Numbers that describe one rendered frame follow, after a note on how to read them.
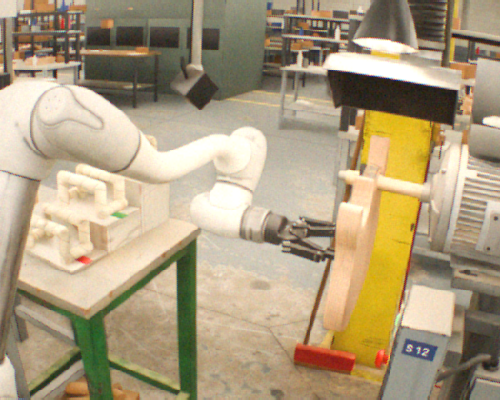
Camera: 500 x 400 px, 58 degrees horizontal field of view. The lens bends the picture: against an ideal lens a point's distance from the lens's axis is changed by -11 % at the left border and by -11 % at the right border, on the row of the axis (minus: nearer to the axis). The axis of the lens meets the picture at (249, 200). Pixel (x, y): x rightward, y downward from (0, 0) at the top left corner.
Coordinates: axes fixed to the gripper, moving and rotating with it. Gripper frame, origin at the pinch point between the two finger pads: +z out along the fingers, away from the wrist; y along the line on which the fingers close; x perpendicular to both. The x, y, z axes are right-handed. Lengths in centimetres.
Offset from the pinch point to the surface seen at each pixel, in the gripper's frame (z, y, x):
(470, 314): 32.7, 11.0, -1.9
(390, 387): 19.4, 34.2, -4.0
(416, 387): 24.2, 33.9, -2.4
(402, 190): 10.5, -4.1, 16.1
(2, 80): -185, -53, 7
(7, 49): -187, -61, 21
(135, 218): -64, -2, -11
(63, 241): -70, 24, -4
